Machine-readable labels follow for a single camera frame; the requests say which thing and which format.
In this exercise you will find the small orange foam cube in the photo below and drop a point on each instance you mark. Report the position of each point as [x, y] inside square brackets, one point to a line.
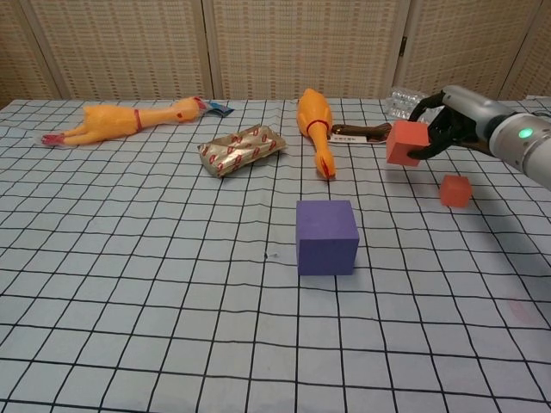
[455, 192]

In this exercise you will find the rubber chicken in clear wrap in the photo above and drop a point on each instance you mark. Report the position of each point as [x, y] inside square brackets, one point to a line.
[112, 120]

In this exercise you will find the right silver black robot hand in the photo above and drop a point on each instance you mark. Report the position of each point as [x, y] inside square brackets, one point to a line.
[467, 114]

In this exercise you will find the purple foam cube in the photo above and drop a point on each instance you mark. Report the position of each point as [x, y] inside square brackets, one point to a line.
[327, 241]

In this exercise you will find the yellow rubber chicken toy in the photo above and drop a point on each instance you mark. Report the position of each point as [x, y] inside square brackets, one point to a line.
[314, 114]

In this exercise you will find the large orange foam cube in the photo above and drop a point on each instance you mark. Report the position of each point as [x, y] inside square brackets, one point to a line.
[404, 142]

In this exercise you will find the dark wooden spatula with label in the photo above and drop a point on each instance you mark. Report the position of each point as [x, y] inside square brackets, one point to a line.
[361, 131]

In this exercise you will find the blue cardboard hang tag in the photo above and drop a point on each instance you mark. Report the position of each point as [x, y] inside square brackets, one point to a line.
[219, 108]

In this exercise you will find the gold foil snack package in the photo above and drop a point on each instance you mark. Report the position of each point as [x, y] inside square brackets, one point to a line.
[241, 148]

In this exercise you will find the beige woven folding screen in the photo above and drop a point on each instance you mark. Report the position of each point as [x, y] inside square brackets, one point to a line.
[275, 47]

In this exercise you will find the clear plastic water bottle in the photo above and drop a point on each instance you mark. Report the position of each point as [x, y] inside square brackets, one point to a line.
[402, 105]

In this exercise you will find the blue checked tablecloth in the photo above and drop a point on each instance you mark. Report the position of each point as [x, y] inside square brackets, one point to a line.
[172, 279]

